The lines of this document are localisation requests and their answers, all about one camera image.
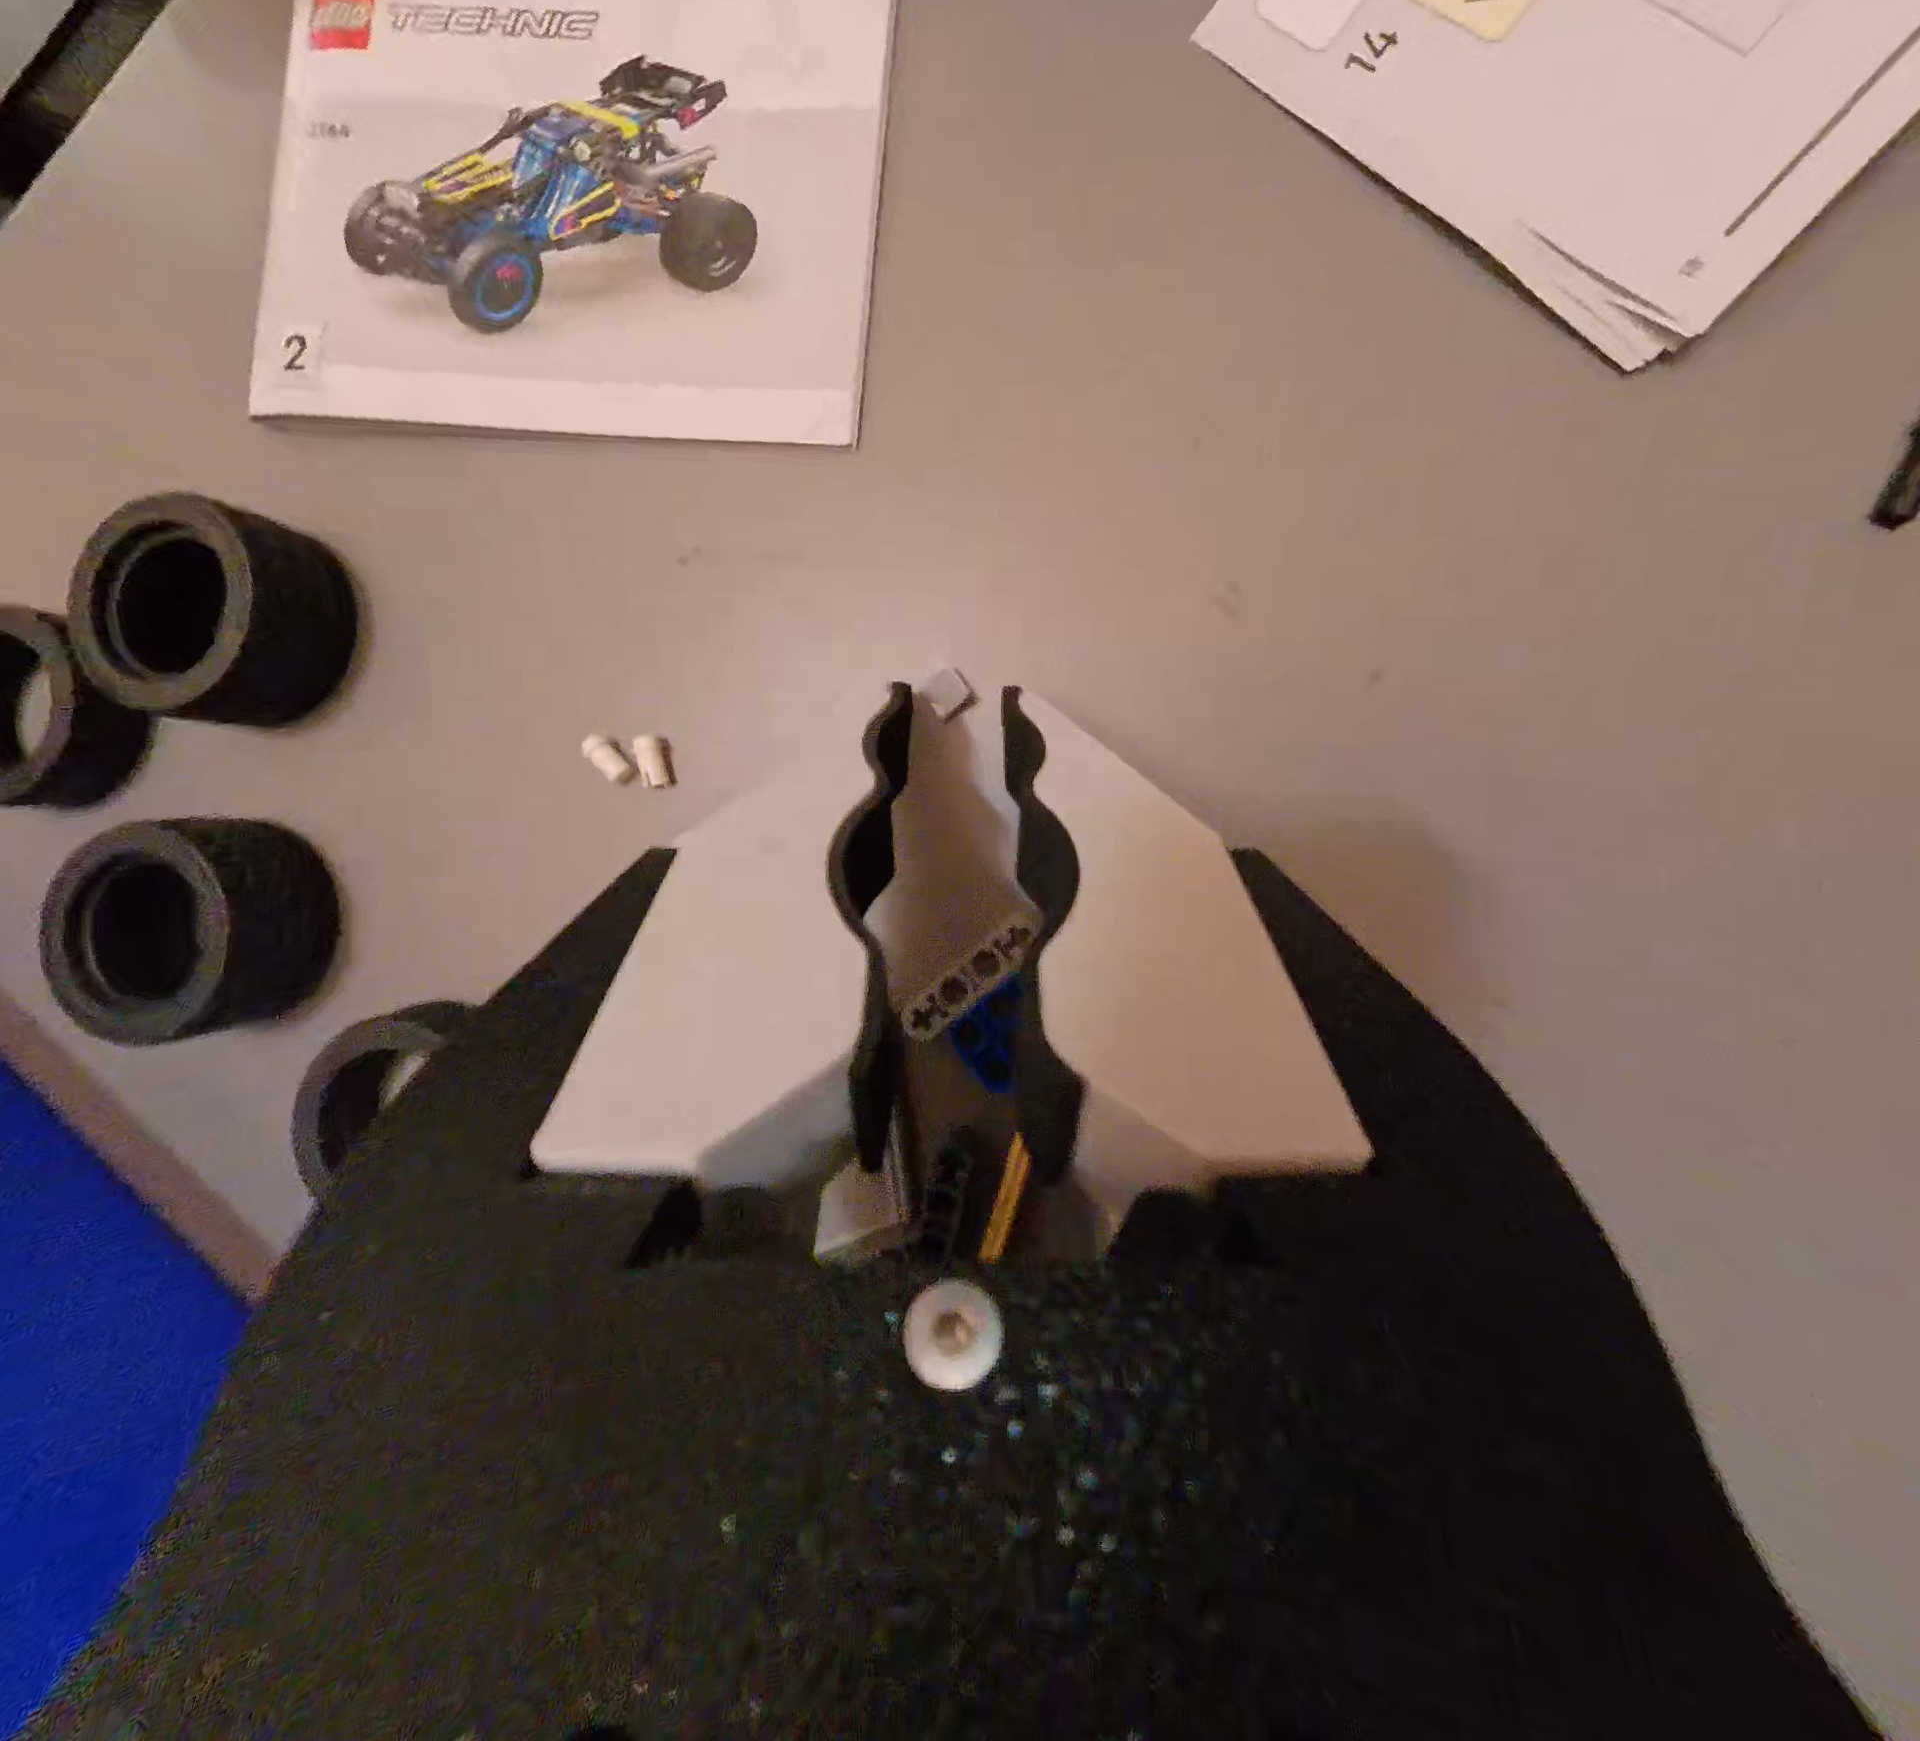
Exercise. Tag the closed instruction booklet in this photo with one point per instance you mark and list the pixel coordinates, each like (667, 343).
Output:
(600, 315)

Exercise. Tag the black rubber tyre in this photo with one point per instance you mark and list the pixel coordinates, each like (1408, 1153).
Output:
(323, 1096)
(286, 630)
(106, 762)
(269, 932)

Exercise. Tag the lego chassis assembly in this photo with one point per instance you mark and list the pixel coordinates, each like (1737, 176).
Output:
(967, 954)

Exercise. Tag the small white lego pin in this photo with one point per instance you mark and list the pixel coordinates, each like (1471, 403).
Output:
(604, 756)
(655, 762)

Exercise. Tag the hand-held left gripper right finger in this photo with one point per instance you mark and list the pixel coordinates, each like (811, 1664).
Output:
(1201, 1022)

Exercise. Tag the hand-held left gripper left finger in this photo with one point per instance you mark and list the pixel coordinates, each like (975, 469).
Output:
(721, 1022)

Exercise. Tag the small grey lego piece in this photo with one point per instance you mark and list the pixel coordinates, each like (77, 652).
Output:
(948, 691)

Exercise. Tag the instruction booklet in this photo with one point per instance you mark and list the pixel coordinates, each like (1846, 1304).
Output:
(1502, 122)
(600, 315)

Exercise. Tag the black lego piece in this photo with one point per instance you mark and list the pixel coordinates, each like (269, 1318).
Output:
(1899, 482)

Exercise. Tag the blue plastic bin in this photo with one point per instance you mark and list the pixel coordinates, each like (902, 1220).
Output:
(92, 1396)

